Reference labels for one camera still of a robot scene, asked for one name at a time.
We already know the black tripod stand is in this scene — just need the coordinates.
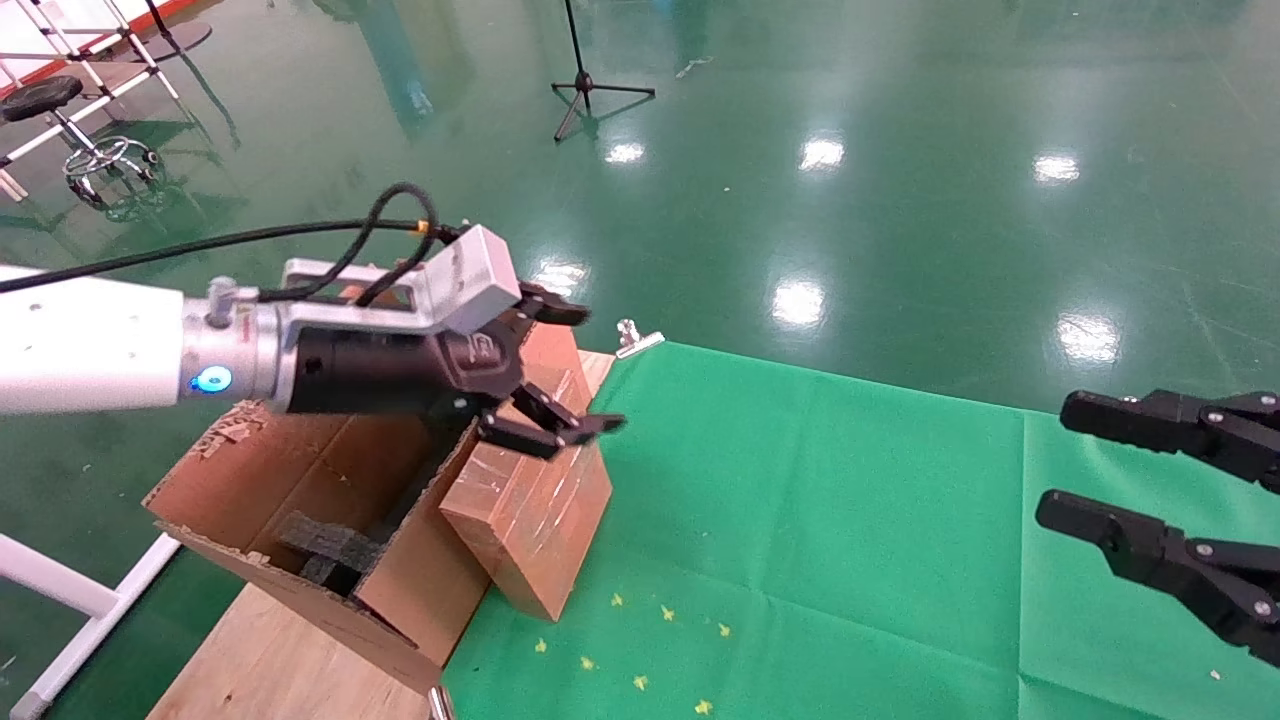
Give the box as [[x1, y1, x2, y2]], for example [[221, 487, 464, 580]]
[[552, 0, 657, 142]]

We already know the large open cardboard carton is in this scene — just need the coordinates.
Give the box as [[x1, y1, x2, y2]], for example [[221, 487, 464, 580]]
[[143, 285, 583, 698]]

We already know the small taped cardboard box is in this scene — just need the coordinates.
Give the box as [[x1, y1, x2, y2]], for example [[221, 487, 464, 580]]
[[438, 365, 613, 623]]

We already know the black round base stand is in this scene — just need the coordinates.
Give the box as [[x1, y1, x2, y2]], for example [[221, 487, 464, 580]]
[[130, 0, 213, 63]]

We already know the black foam block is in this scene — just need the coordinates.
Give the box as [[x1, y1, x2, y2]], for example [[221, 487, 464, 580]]
[[278, 510, 386, 599]]

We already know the green table cloth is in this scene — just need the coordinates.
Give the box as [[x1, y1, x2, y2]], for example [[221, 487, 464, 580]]
[[440, 342, 1280, 720]]

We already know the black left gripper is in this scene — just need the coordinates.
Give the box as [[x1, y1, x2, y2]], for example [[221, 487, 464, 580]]
[[285, 283, 626, 461]]

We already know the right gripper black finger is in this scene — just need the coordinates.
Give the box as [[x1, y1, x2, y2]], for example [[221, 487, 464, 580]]
[[1060, 388, 1280, 493], [1035, 488, 1280, 669]]

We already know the white metal table leg frame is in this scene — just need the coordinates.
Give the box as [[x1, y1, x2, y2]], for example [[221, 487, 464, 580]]
[[0, 533, 183, 720]]

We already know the black camera cable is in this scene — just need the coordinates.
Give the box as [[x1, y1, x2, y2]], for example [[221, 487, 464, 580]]
[[0, 183, 466, 306]]

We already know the black seat chrome stool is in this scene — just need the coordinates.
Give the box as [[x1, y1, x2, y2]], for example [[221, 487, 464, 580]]
[[0, 75, 161, 211]]

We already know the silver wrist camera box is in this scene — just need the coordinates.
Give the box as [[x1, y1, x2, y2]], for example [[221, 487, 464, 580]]
[[283, 225, 523, 336]]

